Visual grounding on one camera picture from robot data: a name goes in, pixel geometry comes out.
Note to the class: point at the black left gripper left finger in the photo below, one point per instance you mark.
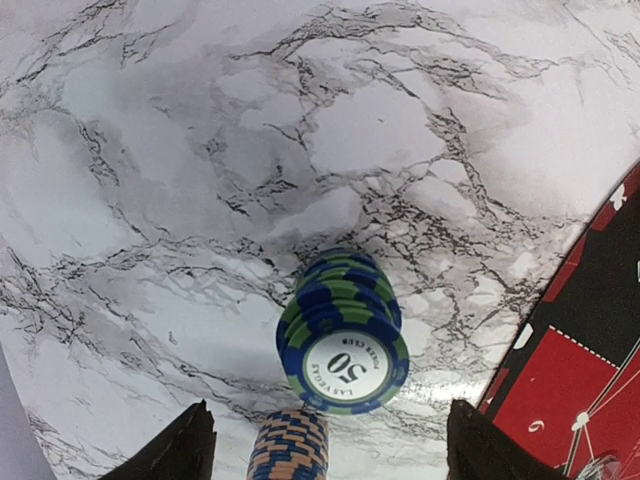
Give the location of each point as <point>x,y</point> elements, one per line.
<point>183,450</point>

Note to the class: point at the round red black poker mat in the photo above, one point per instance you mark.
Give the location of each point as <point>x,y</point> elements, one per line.
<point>567,389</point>

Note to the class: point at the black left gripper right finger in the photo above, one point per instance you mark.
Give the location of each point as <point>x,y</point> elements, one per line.
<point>478,450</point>

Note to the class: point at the green poker chip stack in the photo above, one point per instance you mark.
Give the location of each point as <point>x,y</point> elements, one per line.
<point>339,338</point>

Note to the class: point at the white black poker chip stack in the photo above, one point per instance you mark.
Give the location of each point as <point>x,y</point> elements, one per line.
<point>291,444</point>

